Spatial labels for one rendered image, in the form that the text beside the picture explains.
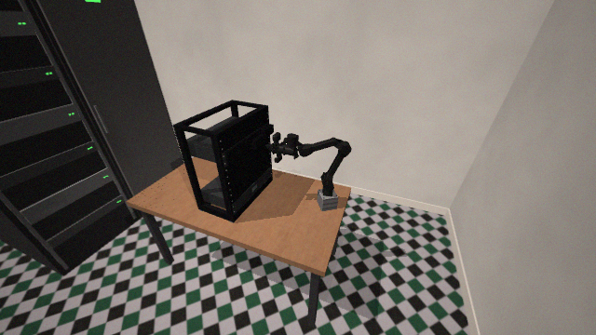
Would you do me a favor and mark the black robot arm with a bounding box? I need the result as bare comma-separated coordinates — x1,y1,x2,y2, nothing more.
282,133,352,196

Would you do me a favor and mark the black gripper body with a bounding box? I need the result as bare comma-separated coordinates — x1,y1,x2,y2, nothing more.
272,132,289,163

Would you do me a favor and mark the black server rack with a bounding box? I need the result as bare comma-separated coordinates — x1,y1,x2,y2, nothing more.
173,100,274,223

